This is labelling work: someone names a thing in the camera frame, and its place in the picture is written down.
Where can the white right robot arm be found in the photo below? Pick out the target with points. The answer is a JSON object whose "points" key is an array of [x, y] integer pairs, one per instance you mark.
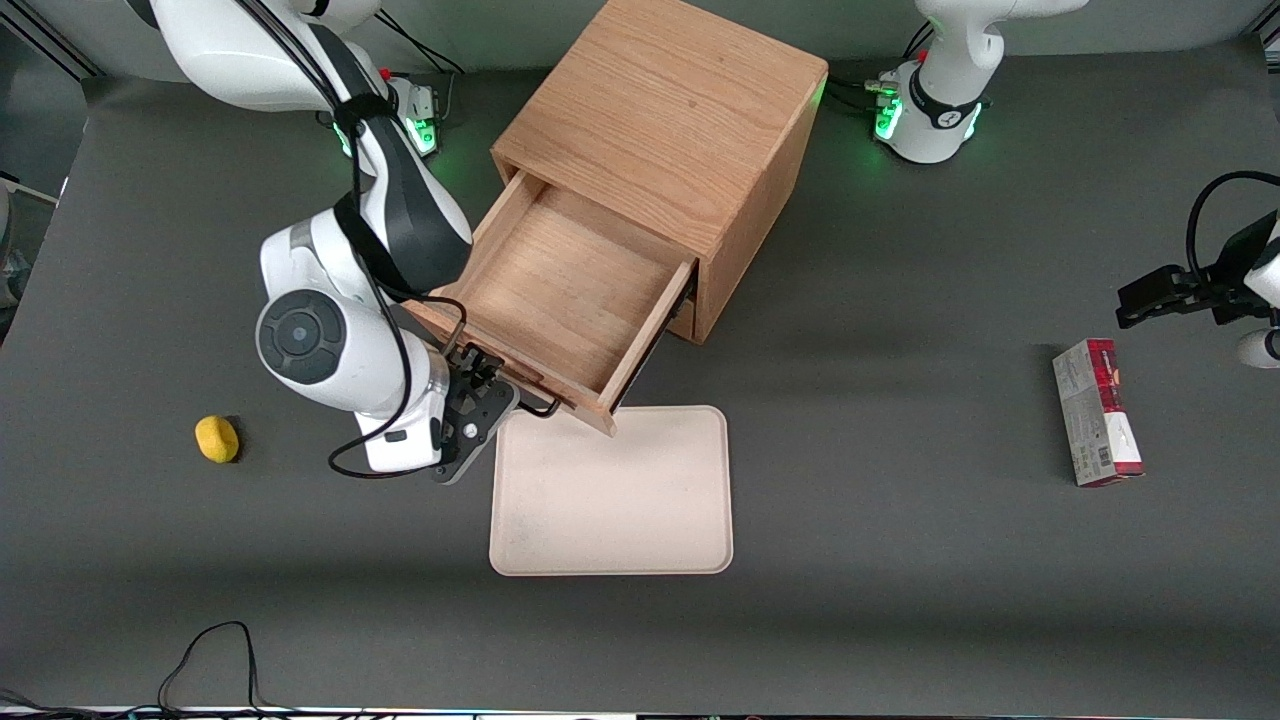
{"points": [[300, 340]]}

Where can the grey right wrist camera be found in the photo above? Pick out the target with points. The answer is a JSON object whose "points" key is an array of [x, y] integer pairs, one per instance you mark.
{"points": [[475, 430]]}

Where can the grey and red carton box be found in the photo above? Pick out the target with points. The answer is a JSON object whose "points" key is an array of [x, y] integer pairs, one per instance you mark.
{"points": [[1095, 420]]}

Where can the dark grey table mat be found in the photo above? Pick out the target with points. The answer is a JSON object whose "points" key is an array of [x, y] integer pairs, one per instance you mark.
{"points": [[900, 600]]}

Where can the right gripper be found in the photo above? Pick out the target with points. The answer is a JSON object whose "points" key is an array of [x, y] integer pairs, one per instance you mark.
{"points": [[480, 366]]}

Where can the beige rectangular tray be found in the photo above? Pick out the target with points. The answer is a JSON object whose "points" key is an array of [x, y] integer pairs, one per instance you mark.
{"points": [[610, 500]]}

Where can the yellow lemon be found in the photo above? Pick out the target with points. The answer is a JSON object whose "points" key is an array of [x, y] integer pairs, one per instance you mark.
{"points": [[217, 439]]}

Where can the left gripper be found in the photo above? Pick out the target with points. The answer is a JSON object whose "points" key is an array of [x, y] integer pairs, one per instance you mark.
{"points": [[1232, 278]]}

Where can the wooden drawer cabinet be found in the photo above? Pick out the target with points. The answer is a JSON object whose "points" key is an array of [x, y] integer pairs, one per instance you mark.
{"points": [[680, 110]]}

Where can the black aluminium frame strut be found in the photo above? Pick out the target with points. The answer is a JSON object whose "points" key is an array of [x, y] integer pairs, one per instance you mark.
{"points": [[60, 50]]}

